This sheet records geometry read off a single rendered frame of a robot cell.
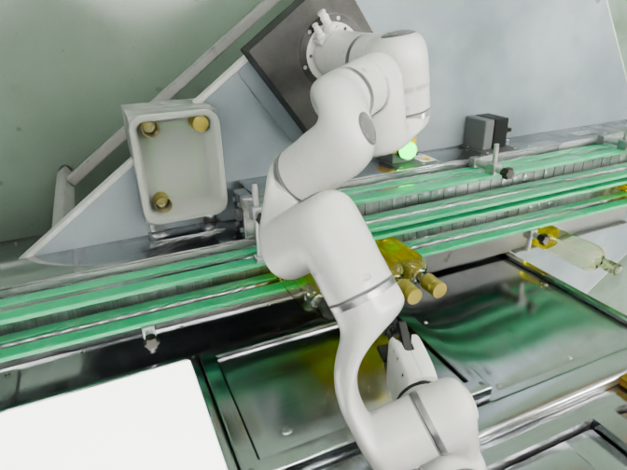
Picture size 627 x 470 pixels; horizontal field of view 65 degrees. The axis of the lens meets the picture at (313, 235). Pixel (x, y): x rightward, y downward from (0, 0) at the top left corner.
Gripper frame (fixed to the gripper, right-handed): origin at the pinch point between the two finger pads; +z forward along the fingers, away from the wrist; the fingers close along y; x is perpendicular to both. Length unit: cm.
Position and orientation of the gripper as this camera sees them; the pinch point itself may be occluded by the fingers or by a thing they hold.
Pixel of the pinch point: (389, 338)
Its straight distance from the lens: 86.8
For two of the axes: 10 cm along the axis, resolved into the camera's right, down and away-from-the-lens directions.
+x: -9.9, 0.8, -1.4
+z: -1.6, -4.1, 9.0
